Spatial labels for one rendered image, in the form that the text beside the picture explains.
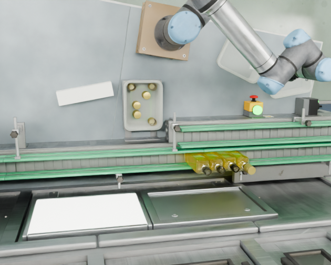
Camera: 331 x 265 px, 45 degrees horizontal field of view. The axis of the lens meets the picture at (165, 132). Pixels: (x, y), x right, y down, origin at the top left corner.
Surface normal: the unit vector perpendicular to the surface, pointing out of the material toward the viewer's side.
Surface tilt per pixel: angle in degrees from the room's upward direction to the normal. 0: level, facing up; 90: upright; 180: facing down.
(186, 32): 3
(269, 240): 0
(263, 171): 0
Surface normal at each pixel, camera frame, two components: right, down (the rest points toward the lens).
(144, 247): 0.00, -0.98
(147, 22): 0.24, 0.13
